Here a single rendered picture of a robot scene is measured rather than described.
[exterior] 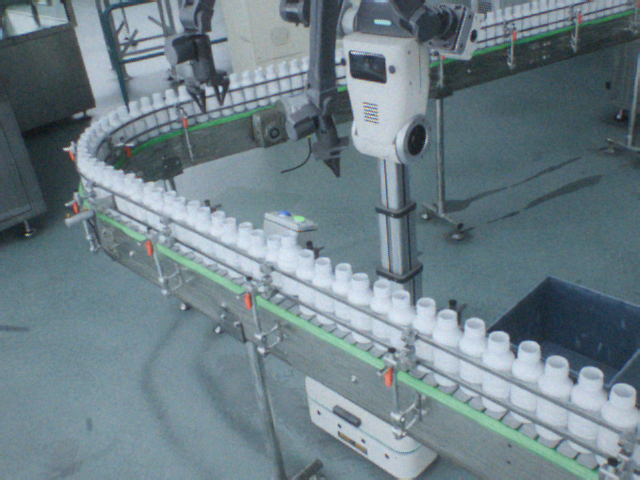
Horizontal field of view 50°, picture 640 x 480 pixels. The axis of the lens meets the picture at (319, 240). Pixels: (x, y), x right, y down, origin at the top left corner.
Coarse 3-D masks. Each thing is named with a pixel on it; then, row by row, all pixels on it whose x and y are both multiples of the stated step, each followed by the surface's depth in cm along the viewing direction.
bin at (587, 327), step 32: (544, 288) 180; (576, 288) 176; (512, 320) 172; (544, 320) 187; (576, 320) 180; (608, 320) 173; (544, 352) 186; (576, 352) 185; (608, 352) 177; (608, 384) 143
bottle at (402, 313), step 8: (392, 296) 143; (400, 296) 145; (408, 296) 142; (392, 304) 143; (400, 304) 142; (408, 304) 142; (392, 312) 144; (400, 312) 143; (408, 312) 143; (392, 320) 143; (400, 320) 142; (408, 320) 142; (392, 328) 145; (392, 336) 146; (400, 336) 144; (392, 344) 147; (400, 344) 145
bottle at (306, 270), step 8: (304, 256) 163; (312, 256) 161; (304, 264) 161; (312, 264) 161; (296, 272) 163; (304, 272) 162; (312, 272) 162; (304, 288) 163; (304, 296) 165; (312, 296) 164; (312, 304) 165; (304, 312) 167; (312, 312) 167
